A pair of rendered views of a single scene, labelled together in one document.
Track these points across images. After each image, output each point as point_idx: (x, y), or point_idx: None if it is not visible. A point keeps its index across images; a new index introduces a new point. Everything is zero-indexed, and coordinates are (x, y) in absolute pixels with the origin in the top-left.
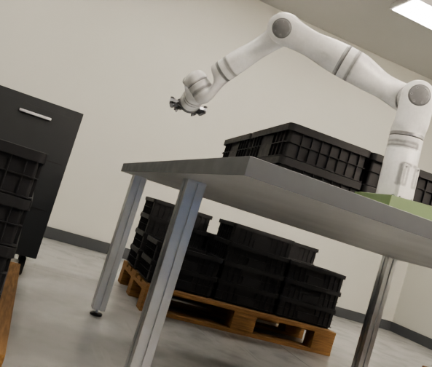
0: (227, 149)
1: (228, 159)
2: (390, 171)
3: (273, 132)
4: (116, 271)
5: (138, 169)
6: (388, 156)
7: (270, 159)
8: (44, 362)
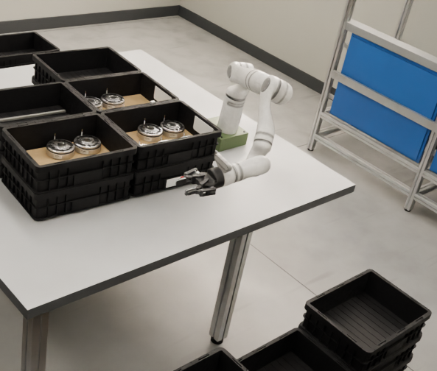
0: (59, 174)
1: (338, 191)
2: (239, 120)
3: (194, 141)
4: None
5: (149, 270)
6: (239, 113)
7: (201, 160)
8: None
